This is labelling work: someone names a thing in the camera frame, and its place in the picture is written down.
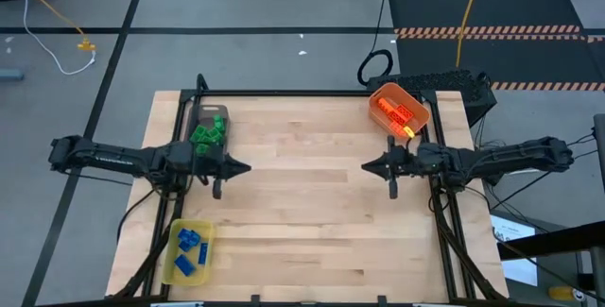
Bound yellow round object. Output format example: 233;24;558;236
547;285;576;302

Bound black coiled floor cable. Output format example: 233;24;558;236
356;0;395;87

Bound white floor cable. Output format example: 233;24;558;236
13;0;97;77

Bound black metal stand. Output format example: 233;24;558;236
495;220;605;307

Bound black hazard-striped floor mat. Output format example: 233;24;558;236
394;33;605;93
387;0;583;35

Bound grey vertical post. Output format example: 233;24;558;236
593;112;605;195

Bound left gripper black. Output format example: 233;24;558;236
181;144;252;201

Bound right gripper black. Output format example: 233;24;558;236
360;134;424;201

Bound black arm base cable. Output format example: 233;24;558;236
115;186;160;246

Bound white printed paper sheet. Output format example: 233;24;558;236
490;213;539;287

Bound grey translucent plastic bin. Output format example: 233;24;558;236
182;103;232;157

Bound orange plastic bin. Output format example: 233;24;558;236
368;82;431;142

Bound yellow translucent plastic bin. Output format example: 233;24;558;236
162;218;216;287

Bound yellow floor cable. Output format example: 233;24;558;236
455;0;487;69

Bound black aluminium table frame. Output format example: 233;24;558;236
112;73;510;307

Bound yellow cable with plug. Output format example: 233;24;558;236
0;0;97;53

